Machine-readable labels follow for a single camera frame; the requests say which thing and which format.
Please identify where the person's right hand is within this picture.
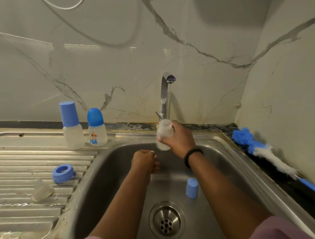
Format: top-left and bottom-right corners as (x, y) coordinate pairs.
(158, 120), (198, 160)

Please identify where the person's left hand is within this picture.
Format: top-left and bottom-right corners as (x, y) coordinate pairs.
(130, 150), (161, 179)

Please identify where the translucent bottle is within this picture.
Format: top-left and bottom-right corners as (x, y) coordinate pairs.
(59, 101), (85, 150)
(156, 119), (175, 151)

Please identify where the blue cylindrical bottle cap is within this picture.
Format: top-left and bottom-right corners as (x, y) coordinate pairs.
(185, 177), (199, 200)

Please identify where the cartoon print baby bottle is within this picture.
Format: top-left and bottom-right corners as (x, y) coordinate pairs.
(87, 108), (108, 147)

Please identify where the blue and white bottle brush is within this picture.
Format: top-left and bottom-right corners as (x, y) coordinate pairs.
(232, 127), (315, 193)

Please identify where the translucent bottle front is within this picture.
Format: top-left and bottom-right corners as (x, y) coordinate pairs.
(59, 101), (85, 150)

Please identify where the blue collar ring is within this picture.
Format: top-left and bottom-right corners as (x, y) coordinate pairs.
(52, 163), (76, 184)

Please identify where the clear silicone nipple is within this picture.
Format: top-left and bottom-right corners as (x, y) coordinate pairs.
(31, 179), (55, 203)

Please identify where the person's right forearm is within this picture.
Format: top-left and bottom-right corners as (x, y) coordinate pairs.
(188, 154), (274, 239)

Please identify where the person's left forearm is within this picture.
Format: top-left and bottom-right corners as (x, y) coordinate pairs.
(89, 172), (151, 239)

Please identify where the chrome sink faucet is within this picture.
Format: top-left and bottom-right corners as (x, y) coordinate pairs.
(156, 73), (177, 122)

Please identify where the metal sink drain strainer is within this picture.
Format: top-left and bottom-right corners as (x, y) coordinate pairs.
(148, 200), (187, 239)

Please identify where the stainless steel sink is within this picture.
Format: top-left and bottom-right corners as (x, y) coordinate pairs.
(0, 129), (315, 239)

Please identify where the black bead bracelet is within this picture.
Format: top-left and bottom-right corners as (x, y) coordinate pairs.
(183, 147), (204, 169)

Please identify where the white cable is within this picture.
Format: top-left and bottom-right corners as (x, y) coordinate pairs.
(42, 0), (85, 11)

